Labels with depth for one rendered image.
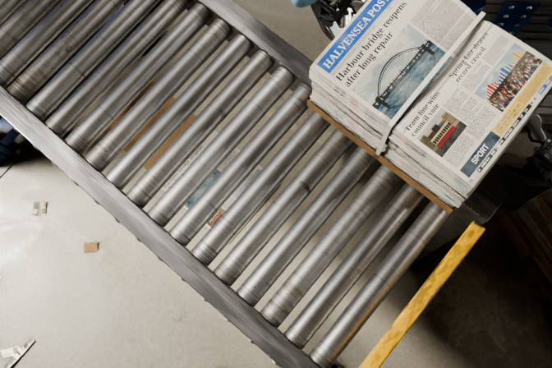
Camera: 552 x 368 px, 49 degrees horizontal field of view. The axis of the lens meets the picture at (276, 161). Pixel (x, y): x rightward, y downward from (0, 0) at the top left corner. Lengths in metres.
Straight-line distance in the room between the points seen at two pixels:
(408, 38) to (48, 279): 1.53
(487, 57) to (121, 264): 1.44
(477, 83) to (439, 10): 0.16
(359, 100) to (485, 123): 0.23
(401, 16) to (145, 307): 1.35
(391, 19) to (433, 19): 0.08
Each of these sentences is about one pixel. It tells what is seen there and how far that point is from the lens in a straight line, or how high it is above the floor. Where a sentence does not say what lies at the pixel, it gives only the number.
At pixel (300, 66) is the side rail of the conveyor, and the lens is 1.39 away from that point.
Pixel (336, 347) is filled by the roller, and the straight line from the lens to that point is 1.27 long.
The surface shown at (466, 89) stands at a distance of 1.16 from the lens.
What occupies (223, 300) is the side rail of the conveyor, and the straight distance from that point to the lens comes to 1.28.
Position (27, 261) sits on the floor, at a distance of 2.29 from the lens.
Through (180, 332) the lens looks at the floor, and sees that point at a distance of 2.11.
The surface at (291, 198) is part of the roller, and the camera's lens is 1.30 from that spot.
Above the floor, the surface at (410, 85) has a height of 1.03.
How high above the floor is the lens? 2.07
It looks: 74 degrees down
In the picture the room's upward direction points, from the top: 10 degrees counter-clockwise
